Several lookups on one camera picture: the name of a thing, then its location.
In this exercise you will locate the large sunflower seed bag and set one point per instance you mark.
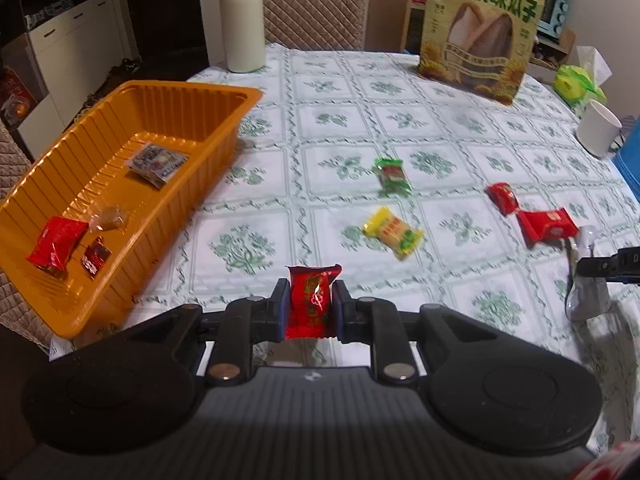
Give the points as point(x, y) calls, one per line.
point(475, 45)

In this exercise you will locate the light blue toaster oven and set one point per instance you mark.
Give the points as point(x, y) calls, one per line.
point(555, 5)

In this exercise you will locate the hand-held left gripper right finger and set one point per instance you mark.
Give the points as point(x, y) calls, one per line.
point(340, 310)

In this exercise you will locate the white paper cup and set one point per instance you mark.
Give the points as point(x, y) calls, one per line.
point(597, 127)

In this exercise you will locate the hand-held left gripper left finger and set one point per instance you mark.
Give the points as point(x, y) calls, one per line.
point(282, 305)

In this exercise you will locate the quilted chair back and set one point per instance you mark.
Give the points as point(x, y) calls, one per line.
point(310, 5)

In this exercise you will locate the large red snack packet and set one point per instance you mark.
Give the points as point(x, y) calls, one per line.
point(57, 245)

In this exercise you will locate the orange plastic tray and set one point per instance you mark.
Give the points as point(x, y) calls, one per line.
point(165, 105)

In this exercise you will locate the yellow wrapped candy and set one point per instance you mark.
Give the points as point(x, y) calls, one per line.
point(392, 232)

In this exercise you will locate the small red candy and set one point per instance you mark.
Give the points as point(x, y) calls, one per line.
point(310, 305)
point(502, 197)

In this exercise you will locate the white cabinet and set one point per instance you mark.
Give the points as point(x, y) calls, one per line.
point(75, 45)

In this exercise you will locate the dark clear snack packet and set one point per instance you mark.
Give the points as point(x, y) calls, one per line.
point(157, 162)

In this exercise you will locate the green tissue pack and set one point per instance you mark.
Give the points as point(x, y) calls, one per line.
point(575, 85)

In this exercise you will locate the white thermos bottle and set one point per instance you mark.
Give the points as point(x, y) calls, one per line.
point(242, 25)

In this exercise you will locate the dark wooden door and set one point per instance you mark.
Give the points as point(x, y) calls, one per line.
point(170, 5)

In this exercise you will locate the quilted chair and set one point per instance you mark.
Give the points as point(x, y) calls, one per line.
point(12, 160)
point(310, 5)

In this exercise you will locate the green candy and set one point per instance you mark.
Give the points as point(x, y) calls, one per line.
point(392, 175)

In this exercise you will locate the red gift box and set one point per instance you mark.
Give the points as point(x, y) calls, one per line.
point(15, 95)

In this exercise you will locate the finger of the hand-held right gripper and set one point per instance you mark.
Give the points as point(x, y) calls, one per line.
point(605, 266)

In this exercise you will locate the dark red snack packet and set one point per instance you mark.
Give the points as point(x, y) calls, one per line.
point(95, 258)

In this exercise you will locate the red white cloth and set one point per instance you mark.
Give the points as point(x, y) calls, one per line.
point(615, 460)

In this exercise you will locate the clear brown candy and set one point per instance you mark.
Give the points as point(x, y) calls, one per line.
point(111, 217)

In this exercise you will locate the blue thermos jug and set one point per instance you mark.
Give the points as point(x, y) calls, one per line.
point(630, 160)

